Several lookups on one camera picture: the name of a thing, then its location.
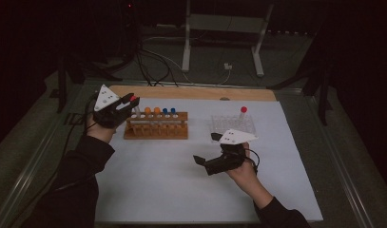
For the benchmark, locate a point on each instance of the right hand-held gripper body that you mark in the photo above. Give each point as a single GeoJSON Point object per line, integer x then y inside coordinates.
{"type": "Point", "coordinates": [235, 136]}

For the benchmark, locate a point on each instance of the white plug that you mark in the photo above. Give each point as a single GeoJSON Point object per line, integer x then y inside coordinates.
{"type": "Point", "coordinates": [227, 66]}

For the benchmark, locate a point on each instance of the person's right hand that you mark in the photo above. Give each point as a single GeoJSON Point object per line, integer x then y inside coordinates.
{"type": "Point", "coordinates": [246, 175]}

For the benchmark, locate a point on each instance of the grey metal stand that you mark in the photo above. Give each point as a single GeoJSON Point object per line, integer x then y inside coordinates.
{"type": "Point", "coordinates": [185, 47]}

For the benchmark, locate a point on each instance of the orange capped test tube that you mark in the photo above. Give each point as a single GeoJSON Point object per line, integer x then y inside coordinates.
{"type": "Point", "coordinates": [157, 110]}
{"type": "Point", "coordinates": [147, 110]}

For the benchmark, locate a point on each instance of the round table grommet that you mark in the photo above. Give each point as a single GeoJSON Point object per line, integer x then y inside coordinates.
{"type": "Point", "coordinates": [224, 98]}

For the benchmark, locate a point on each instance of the black power strip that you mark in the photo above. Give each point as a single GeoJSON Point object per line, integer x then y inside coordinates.
{"type": "Point", "coordinates": [286, 32]}

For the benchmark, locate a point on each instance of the grey metal rail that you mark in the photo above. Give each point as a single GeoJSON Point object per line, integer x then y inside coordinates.
{"type": "Point", "coordinates": [340, 171]}
{"type": "Point", "coordinates": [26, 177]}

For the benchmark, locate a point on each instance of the blue capped test tube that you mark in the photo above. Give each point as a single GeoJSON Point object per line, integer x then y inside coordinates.
{"type": "Point", "coordinates": [173, 110]}
{"type": "Point", "coordinates": [164, 110]}

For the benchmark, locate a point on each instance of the person's left hand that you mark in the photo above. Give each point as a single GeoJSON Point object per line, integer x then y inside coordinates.
{"type": "Point", "coordinates": [100, 133]}

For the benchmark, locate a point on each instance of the black floor bracket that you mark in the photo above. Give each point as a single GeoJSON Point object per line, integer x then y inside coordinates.
{"type": "Point", "coordinates": [67, 118]}

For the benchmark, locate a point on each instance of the wooden test tube rack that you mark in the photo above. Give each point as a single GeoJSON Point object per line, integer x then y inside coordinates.
{"type": "Point", "coordinates": [156, 134]}

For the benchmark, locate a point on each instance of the black device with red light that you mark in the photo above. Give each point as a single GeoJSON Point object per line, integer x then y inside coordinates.
{"type": "Point", "coordinates": [129, 19]}

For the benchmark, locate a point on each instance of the black stand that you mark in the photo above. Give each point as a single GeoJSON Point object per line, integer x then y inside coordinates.
{"type": "Point", "coordinates": [61, 91]}
{"type": "Point", "coordinates": [323, 101]}

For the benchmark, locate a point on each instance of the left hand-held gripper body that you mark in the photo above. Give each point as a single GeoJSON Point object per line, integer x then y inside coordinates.
{"type": "Point", "coordinates": [105, 99]}

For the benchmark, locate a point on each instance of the clear plastic test tube rack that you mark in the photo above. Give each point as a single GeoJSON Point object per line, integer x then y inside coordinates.
{"type": "Point", "coordinates": [229, 123]}

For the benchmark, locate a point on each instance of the white table mat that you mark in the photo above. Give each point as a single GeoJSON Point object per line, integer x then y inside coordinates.
{"type": "Point", "coordinates": [181, 177]}

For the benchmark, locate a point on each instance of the red capped test tube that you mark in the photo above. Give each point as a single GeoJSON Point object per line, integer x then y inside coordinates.
{"type": "Point", "coordinates": [243, 109]}
{"type": "Point", "coordinates": [133, 98]}

